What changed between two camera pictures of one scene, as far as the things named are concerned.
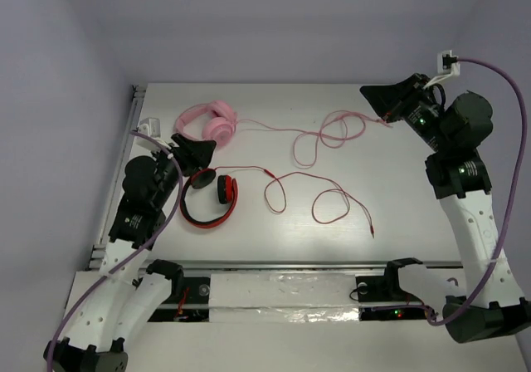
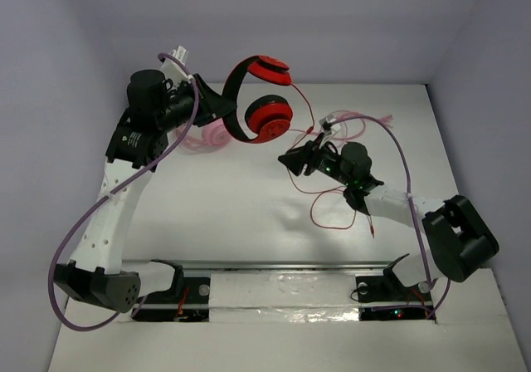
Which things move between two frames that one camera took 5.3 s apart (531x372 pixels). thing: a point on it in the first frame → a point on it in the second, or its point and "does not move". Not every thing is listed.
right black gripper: x=389 y=100 → x=309 y=154
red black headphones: x=199 y=178 → x=267 y=117
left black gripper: x=178 y=154 → x=201 y=99
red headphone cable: x=328 y=207 → x=320 y=192
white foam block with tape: x=244 y=297 does not move
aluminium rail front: x=142 y=266 does not move
